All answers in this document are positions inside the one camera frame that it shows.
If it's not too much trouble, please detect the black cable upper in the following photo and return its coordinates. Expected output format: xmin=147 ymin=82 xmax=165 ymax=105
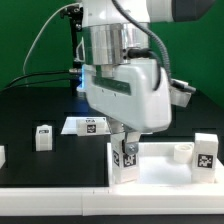
xmin=4 ymin=70 xmax=73 ymax=89

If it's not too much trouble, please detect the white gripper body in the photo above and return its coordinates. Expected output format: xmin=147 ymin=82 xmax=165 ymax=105
xmin=83 ymin=59 xmax=172 ymax=132

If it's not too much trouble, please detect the black cable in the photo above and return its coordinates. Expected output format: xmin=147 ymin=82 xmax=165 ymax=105
xmin=4 ymin=70 xmax=73 ymax=89
xmin=0 ymin=78 xmax=73 ymax=94

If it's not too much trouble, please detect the black camera stand pole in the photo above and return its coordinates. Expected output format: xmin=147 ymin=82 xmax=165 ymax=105
xmin=60 ymin=3 xmax=83 ymax=90

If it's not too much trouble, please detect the white left fence stub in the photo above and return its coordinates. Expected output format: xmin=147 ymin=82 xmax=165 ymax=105
xmin=0 ymin=146 xmax=6 ymax=169

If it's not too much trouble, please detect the white fence bar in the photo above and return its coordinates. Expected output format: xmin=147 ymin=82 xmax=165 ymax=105
xmin=0 ymin=184 xmax=224 ymax=216
xmin=215 ymin=160 xmax=224 ymax=184

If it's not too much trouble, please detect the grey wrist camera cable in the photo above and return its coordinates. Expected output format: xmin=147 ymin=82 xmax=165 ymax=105
xmin=111 ymin=0 xmax=197 ymax=94

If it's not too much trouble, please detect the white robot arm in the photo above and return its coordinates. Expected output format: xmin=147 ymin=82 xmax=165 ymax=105
xmin=77 ymin=0 xmax=216 ymax=155

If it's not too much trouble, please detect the white right fence bar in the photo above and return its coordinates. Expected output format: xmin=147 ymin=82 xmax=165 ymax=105
xmin=215 ymin=160 xmax=224 ymax=184

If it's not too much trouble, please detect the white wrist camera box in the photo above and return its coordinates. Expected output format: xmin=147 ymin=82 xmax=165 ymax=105
xmin=170 ymin=79 xmax=196 ymax=107

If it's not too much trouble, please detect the white square table top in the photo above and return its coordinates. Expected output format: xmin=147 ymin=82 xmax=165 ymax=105
xmin=107 ymin=142 xmax=217 ymax=185

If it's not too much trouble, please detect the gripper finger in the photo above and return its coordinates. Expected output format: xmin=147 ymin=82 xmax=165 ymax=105
xmin=123 ymin=131 xmax=141 ymax=155

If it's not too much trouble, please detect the black cable lower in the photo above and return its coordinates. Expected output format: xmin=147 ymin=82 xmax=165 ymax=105
xmin=0 ymin=78 xmax=73 ymax=94

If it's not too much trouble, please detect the white front fence bar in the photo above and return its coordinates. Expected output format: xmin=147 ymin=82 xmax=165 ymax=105
xmin=0 ymin=184 xmax=224 ymax=216

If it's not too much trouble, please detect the white base sheet with tag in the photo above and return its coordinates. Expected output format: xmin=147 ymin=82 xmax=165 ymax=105
xmin=61 ymin=117 xmax=107 ymax=135

